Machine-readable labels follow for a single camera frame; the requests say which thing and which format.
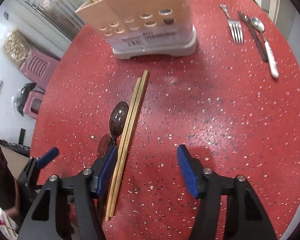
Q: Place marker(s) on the bag of nuts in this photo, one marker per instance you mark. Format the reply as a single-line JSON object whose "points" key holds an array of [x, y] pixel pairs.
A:
{"points": [[16, 48]]}

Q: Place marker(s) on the glass sliding door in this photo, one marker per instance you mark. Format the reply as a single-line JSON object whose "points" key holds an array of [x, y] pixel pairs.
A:
{"points": [[61, 14]]}

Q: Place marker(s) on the white handled spoon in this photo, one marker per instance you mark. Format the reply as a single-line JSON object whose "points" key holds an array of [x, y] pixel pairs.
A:
{"points": [[258, 25]]}

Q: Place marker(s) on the beige cutlery holder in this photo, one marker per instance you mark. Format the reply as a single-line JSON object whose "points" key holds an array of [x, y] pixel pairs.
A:
{"points": [[142, 27]]}

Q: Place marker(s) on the dark handled small spoon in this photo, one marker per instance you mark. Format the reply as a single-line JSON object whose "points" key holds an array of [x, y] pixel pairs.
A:
{"points": [[246, 20]]}

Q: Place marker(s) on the dark brown spoon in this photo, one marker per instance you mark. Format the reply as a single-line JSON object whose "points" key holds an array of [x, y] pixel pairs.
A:
{"points": [[116, 125]]}

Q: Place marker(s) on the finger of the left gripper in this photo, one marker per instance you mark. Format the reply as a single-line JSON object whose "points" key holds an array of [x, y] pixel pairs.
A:
{"points": [[45, 159]]}

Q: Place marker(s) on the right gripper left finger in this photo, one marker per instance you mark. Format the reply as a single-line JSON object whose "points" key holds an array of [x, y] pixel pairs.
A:
{"points": [[49, 214]]}

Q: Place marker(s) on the small ornate silver fork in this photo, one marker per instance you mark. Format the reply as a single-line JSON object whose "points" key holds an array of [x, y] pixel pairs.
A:
{"points": [[234, 25]]}

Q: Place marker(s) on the pink plastic stool stack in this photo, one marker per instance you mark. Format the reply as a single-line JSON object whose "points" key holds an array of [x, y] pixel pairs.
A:
{"points": [[39, 68]]}

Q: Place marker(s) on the bamboo chopstick left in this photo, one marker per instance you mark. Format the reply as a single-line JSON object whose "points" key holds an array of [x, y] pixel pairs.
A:
{"points": [[115, 179]]}

